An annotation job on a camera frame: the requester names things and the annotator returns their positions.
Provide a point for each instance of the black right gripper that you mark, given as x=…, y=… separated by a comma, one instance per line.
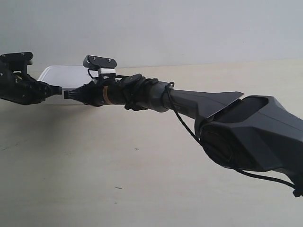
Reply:
x=89, y=94

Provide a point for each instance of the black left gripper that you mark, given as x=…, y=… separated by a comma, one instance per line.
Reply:
x=20, y=88

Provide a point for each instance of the white lidded plastic container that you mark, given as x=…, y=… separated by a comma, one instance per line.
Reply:
x=68, y=77

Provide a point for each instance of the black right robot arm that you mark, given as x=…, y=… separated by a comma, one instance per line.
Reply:
x=244, y=133

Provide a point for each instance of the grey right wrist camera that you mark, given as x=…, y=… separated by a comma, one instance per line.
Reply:
x=96, y=63

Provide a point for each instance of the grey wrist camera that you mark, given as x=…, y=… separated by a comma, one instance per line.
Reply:
x=96, y=63
x=18, y=61

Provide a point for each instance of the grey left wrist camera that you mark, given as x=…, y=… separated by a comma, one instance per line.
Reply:
x=18, y=61

